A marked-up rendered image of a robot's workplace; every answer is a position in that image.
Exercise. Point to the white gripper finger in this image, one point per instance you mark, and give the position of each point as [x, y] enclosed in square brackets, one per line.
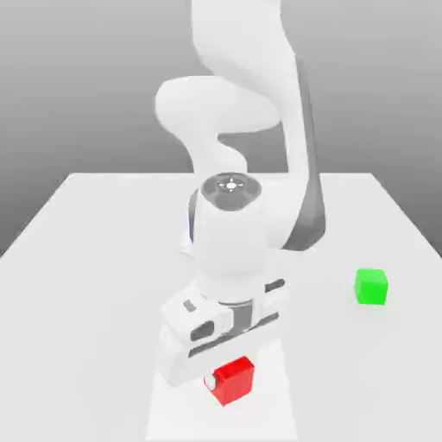
[209, 381]

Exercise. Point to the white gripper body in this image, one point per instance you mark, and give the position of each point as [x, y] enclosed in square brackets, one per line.
[221, 355]

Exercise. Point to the small red cube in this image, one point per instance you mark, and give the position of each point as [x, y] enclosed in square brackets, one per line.
[234, 381]

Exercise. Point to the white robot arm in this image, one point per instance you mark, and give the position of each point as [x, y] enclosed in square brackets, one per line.
[238, 103]

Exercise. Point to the small green cube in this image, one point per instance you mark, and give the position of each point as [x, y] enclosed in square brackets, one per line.
[371, 287]

